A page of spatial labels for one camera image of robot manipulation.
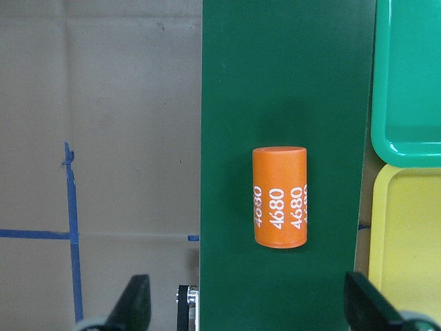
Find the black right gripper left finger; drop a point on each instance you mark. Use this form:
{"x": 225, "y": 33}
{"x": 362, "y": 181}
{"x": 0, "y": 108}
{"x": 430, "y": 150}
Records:
{"x": 133, "y": 309}

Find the green plastic tray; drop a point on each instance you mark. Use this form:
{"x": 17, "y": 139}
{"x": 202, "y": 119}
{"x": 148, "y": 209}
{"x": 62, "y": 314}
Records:
{"x": 405, "y": 115}

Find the green conveyor belt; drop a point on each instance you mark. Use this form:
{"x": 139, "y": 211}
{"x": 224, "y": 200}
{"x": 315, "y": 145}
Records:
{"x": 281, "y": 73}

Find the yellow plastic tray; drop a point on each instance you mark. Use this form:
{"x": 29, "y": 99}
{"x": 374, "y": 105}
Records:
{"x": 404, "y": 258}

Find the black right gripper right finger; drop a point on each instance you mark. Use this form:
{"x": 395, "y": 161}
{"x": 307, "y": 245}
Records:
{"x": 366, "y": 308}

